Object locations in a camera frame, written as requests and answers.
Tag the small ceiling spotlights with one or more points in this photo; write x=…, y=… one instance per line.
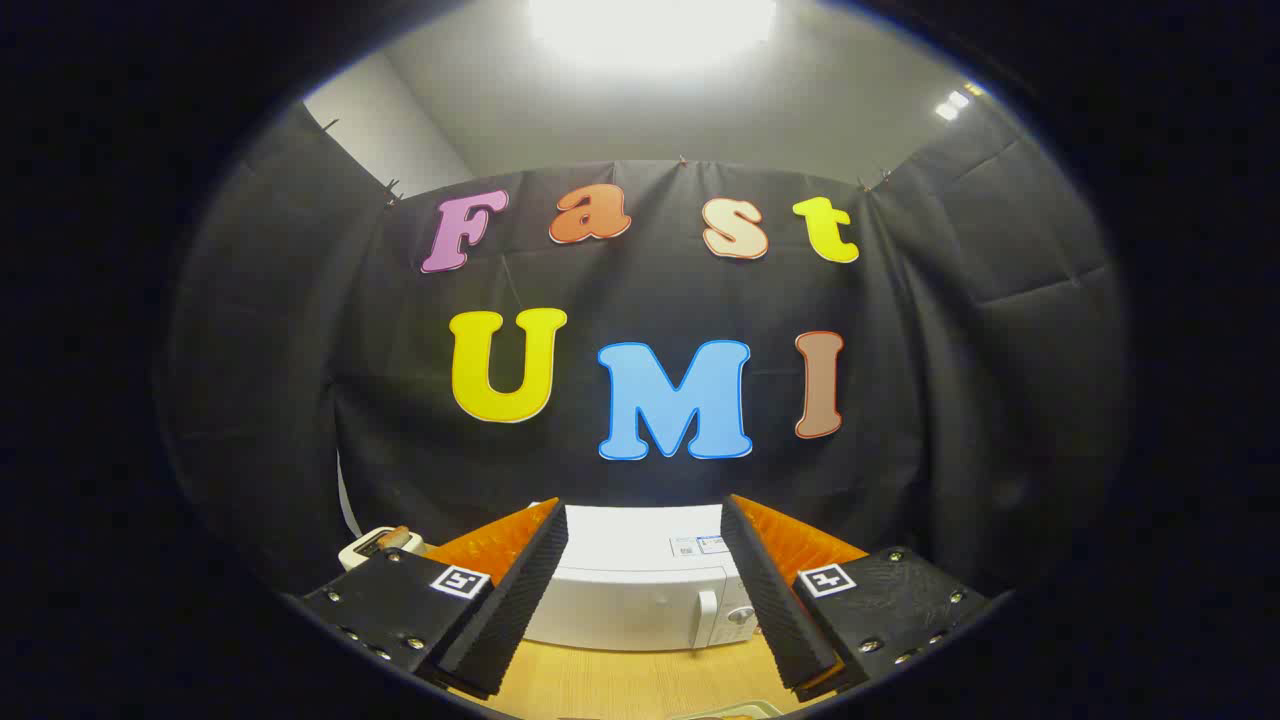
x=952, y=105

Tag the toasted bread slice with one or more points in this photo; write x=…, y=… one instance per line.
x=392, y=535

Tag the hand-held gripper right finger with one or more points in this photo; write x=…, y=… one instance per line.
x=770, y=600

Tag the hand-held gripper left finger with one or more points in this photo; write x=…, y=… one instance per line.
x=520, y=590

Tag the white microwave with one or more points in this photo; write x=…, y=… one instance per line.
x=640, y=600

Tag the ceiling light panel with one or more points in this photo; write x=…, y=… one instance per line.
x=650, y=25

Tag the cream toaster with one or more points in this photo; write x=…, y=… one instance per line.
x=358, y=552

